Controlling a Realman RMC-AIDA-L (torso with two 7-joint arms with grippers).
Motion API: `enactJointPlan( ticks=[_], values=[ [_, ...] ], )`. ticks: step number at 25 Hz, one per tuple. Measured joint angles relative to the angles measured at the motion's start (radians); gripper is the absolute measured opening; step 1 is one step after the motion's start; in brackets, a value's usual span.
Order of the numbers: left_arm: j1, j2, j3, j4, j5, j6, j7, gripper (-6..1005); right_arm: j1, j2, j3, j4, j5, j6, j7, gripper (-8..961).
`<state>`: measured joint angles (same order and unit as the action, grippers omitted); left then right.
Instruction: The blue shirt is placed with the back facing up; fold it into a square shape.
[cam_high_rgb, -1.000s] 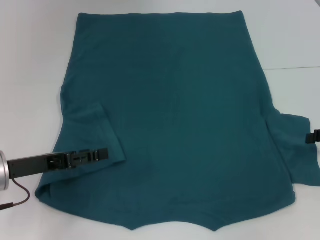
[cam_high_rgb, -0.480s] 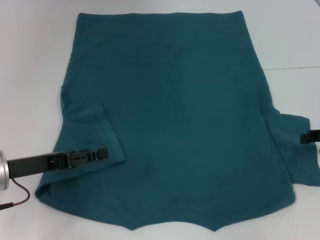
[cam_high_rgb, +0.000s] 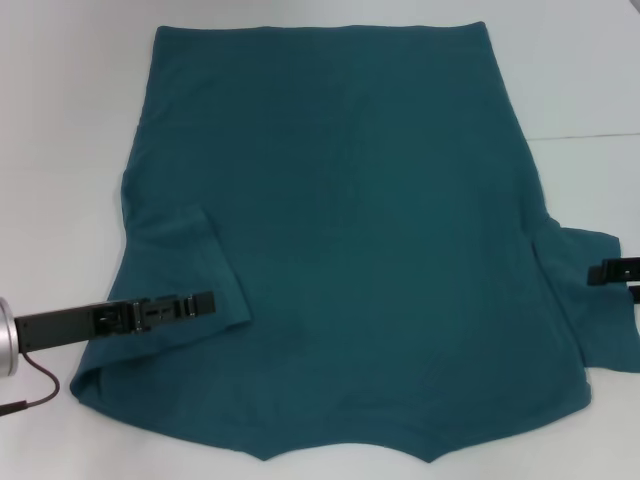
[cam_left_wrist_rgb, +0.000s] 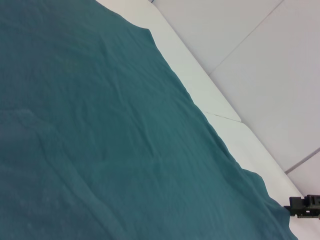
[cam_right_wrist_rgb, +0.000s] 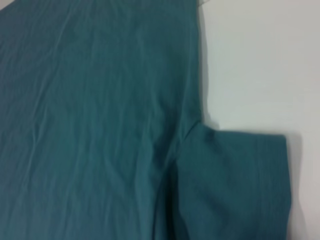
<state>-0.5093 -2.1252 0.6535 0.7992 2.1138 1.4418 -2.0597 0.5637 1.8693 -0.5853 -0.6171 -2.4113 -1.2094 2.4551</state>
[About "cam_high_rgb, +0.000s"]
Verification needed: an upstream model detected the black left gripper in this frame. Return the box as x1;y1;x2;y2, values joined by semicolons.
13;291;217;354

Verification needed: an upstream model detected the left arm cable with connector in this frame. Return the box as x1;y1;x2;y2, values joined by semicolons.
0;352;62;415

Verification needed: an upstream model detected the blue cotton t-shirt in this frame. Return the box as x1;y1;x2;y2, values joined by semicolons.
68;19;640;450

